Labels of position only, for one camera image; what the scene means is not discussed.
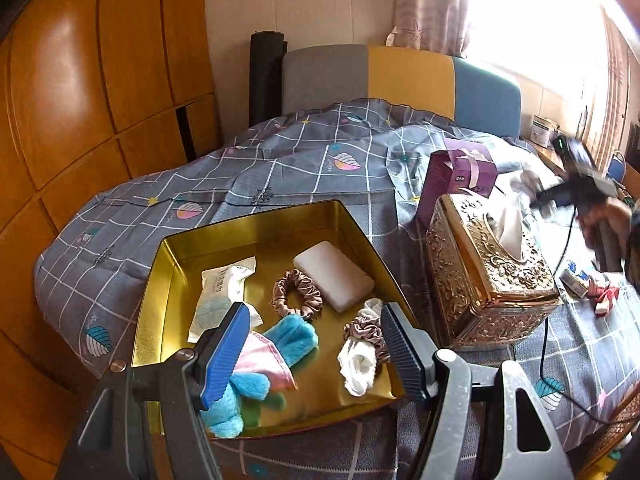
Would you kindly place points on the window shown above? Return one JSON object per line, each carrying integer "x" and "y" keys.
{"x": 525, "y": 20}

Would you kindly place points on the pink and white scrunchie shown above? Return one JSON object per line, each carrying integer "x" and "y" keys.
{"x": 357, "y": 372}

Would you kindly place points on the white wet wipes pack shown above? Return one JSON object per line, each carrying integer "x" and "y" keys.
{"x": 220, "y": 290}

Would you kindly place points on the gold ornate tissue box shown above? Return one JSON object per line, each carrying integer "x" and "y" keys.
{"x": 480, "y": 280}

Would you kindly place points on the grey yellow blue headboard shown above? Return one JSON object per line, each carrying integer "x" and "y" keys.
{"x": 400, "y": 75}

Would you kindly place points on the pink brown satin scrunchie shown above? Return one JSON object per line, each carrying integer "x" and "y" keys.
{"x": 312, "y": 301}

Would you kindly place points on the blue chair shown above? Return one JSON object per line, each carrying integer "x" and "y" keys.
{"x": 617, "y": 165}

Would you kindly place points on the blue teddy bear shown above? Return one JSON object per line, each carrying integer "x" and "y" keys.
{"x": 292, "y": 342}

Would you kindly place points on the person's right hand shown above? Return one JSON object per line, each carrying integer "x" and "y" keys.
{"x": 590, "y": 222}

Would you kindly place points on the gold tin box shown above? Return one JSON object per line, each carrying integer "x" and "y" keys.
{"x": 280, "y": 240}

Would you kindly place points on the grey checked duvet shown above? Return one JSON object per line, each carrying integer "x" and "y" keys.
{"x": 250, "y": 170}

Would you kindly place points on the purple tissue carton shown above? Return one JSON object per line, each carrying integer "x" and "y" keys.
{"x": 445, "y": 180}

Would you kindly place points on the red white sock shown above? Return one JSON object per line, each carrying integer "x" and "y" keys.
{"x": 607, "y": 305}

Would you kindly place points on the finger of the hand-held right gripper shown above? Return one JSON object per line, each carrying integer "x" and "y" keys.
{"x": 555, "y": 195}

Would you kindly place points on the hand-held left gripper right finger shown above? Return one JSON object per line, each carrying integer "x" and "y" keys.
{"x": 405, "y": 355}

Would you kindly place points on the small blue white box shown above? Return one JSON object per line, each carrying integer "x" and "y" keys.
{"x": 575, "y": 282}

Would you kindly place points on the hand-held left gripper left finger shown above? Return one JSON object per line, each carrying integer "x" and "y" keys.
{"x": 225, "y": 355}

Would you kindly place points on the wooden wardrobe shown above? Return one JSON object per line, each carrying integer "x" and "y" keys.
{"x": 75, "y": 110}

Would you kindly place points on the wooden rattan chair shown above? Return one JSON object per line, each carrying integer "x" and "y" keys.
{"x": 617, "y": 435}

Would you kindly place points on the pink curtain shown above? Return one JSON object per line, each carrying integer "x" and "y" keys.
{"x": 617, "y": 70}
{"x": 425, "y": 5}

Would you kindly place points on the white tissue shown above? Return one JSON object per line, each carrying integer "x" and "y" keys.
{"x": 510, "y": 225}

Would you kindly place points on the black rolled mat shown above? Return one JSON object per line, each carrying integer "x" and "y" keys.
{"x": 265, "y": 80}

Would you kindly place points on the wooden desk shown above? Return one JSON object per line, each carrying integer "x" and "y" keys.
{"x": 545, "y": 157}

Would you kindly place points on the white knit cloth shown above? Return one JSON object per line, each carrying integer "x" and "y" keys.
{"x": 372, "y": 307}

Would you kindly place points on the taupe satin scrunchie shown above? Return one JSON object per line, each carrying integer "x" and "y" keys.
{"x": 365, "y": 332}

